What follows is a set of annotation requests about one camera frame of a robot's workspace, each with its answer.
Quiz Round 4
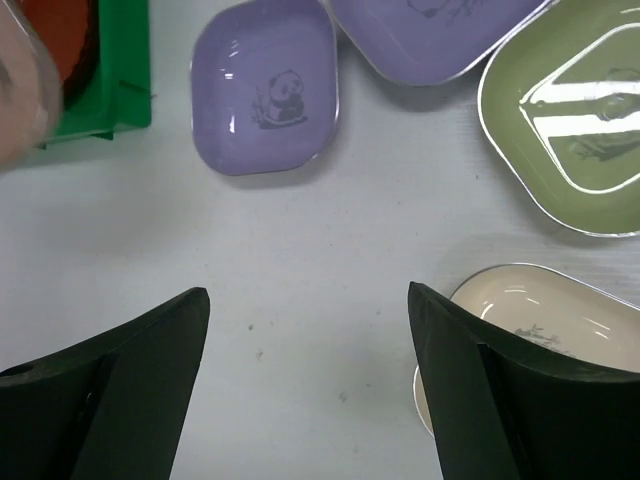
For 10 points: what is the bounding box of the green square panda dish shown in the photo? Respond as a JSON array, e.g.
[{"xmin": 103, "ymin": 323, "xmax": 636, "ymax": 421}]
[{"xmin": 477, "ymin": 1, "xmax": 639, "ymax": 238}]

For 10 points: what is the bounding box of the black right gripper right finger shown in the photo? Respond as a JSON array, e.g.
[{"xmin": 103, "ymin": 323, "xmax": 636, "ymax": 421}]
[{"xmin": 407, "ymin": 282, "xmax": 639, "ymax": 479}]

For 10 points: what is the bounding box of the green plastic bin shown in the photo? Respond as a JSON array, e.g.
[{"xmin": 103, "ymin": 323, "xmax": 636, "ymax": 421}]
[{"xmin": 42, "ymin": 0, "xmax": 152, "ymax": 147}]

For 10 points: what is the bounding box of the cream square panda dish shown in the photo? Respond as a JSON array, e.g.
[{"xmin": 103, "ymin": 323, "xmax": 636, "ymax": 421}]
[{"xmin": 412, "ymin": 263, "xmax": 640, "ymax": 439}]

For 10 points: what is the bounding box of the purple square panda dish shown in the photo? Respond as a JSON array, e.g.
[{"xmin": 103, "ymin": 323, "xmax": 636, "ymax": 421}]
[
  {"xmin": 328, "ymin": 0, "xmax": 551, "ymax": 87},
  {"xmin": 190, "ymin": 1, "xmax": 339, "ymax": 176}
]

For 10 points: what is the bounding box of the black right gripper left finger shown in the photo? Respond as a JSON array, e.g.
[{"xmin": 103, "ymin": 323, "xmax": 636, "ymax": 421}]
[{"xmin": 1, "ymin": 287, "xmax": 210, "ymax": 479}]

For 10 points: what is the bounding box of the red scalloped round plate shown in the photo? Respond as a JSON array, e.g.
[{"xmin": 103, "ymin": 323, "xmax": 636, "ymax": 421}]
[{"xmin": 19, "ymin": 0, "xmax": 100, "ymax": 106}]

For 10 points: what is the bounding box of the brown square panda dish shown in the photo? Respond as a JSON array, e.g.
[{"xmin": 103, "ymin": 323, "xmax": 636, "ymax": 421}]
[{"xmin": 1, "ymin": 1, "xmax": 63, "ymax": 170}]

